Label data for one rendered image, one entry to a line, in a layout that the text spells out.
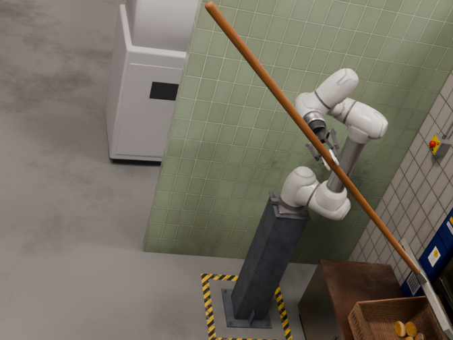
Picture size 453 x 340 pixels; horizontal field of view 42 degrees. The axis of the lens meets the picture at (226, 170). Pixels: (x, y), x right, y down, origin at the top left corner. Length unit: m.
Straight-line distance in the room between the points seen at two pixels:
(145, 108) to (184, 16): 0.78
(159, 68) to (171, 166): 0.97
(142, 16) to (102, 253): 1.72
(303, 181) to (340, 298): 0.82
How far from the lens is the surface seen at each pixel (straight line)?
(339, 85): 2.45
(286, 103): 2.06
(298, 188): 3.38
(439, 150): 3.77
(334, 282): 3.85
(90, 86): 6.00
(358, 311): 3.57
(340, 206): 3.35
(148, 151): 4.98
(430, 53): 3.78
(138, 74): 4.54
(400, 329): 3.74
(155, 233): 4.26
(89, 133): 5.37
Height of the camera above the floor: 3.20
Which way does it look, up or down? 37 degrees down
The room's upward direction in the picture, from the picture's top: 18 degrees clockwise
